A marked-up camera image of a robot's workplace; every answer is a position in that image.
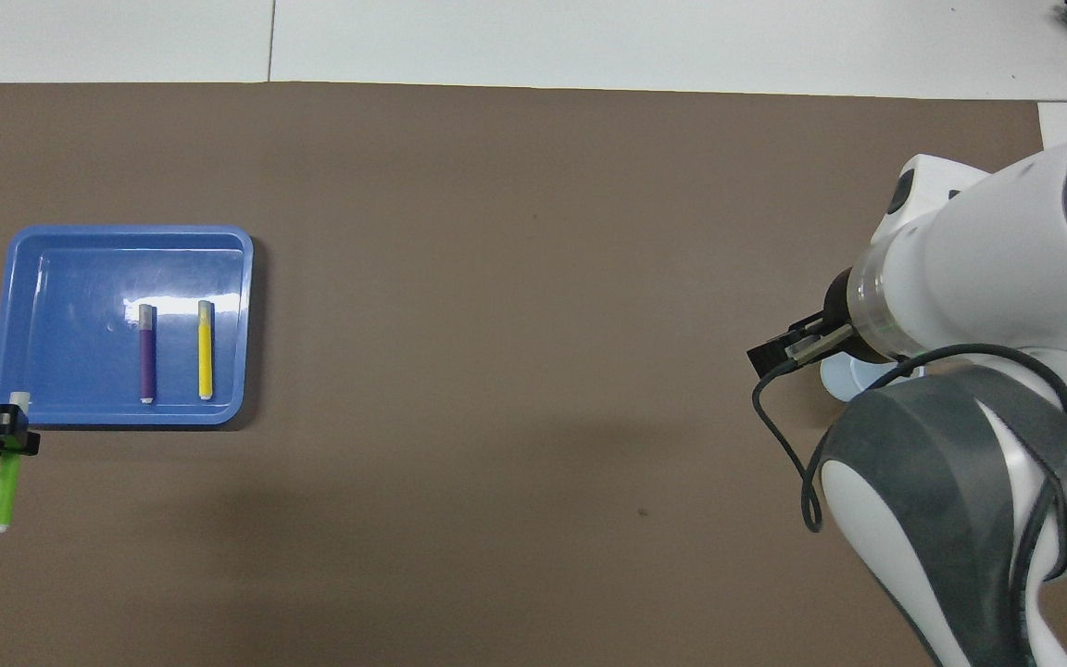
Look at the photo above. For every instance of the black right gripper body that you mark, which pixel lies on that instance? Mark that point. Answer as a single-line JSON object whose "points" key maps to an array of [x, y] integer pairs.
{"points": [[844, 310]]}

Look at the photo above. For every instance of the green marker pen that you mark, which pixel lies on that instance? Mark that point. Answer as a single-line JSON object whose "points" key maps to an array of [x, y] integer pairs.
{"points": [[6, 491]]}

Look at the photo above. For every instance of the purple marker pen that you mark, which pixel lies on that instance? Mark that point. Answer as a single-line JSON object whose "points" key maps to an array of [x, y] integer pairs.
{"points": [[147, 361]]}

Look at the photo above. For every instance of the yellow marker pen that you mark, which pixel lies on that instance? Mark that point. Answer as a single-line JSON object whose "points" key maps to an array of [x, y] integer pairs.
{"points": [[206, 357]]}

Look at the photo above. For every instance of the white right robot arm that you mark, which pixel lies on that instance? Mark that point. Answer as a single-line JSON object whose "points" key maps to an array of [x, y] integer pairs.
{"points": [[987, 259]]}

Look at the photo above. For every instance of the blue plastic tray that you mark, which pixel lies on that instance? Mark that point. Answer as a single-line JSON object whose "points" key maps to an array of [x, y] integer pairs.
{"points": [[80, 278]]}

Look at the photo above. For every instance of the pale blue mesh pen cup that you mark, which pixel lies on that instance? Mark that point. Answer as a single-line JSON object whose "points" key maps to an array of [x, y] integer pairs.
{"points": [[844, 380]]}

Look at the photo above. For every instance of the brown table mat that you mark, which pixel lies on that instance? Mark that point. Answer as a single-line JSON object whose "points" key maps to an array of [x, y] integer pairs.
{"points": [[533, 278]]}

